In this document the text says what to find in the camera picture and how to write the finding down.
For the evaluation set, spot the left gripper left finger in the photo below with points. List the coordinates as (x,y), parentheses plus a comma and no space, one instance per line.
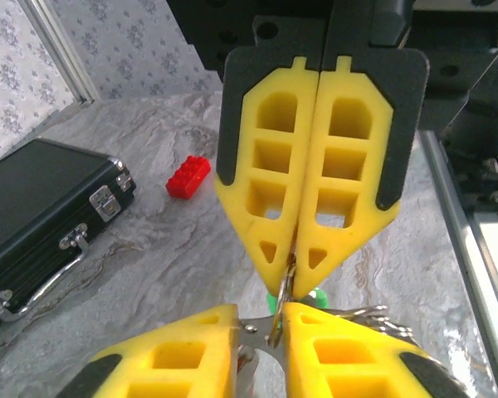
(178,365)

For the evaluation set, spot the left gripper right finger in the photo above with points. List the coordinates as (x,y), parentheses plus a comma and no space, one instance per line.
(348,365)

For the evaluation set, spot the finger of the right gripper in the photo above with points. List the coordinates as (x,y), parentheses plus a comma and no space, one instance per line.
(377,95)
(249,174)

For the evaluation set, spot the green key tag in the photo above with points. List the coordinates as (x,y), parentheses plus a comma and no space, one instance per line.
(321,298)

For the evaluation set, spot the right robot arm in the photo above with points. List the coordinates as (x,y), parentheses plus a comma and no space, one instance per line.
(481,124)

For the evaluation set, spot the red toy brick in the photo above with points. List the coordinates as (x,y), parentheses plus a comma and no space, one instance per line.
(188,178)

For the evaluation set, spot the black metal-trimmed case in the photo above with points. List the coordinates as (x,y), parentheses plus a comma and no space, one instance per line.
(33,207)

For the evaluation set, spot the aluminium mounting rail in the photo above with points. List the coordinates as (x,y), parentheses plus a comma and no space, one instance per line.
(494,257)

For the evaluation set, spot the aluminium corner post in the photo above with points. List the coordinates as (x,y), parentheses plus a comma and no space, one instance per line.
(62,49)

